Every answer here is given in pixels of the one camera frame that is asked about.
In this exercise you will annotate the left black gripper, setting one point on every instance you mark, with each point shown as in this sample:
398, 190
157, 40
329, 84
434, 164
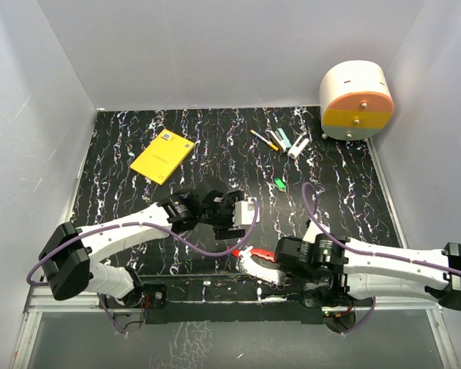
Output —
222, 231

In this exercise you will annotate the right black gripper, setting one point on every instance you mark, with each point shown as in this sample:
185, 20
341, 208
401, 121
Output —
296, 270

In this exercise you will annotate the green key tag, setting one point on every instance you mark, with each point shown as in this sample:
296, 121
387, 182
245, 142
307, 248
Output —
280, 184

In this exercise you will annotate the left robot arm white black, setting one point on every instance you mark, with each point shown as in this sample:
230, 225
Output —
72, 259

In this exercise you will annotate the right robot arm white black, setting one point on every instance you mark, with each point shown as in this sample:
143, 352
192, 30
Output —
335, 275

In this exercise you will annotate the yellow notebook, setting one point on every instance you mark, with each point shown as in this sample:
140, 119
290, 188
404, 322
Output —
162, 156

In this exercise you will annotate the yellow white pen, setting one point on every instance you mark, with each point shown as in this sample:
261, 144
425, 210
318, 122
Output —
264, 140

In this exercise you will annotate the white clip tool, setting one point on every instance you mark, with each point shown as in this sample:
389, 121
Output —
298, 146

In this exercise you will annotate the light blue marker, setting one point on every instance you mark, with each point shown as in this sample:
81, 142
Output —
279, 138

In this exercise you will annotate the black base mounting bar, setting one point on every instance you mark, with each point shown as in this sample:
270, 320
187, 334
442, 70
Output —
234, 297

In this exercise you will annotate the round pastel drawer cabinet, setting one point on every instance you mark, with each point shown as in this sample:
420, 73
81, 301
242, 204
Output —
355, 101

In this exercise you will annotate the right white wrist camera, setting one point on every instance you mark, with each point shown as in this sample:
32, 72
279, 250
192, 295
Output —
313, 230

